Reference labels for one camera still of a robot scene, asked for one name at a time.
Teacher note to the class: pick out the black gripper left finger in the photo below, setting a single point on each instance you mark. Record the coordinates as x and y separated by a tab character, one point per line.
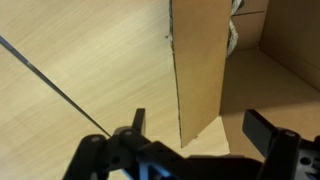
91	153

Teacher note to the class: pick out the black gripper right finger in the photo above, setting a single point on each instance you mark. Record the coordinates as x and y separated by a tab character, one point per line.
276	150

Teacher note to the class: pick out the brown cardboard box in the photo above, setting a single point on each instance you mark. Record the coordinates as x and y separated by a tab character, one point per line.
200	66

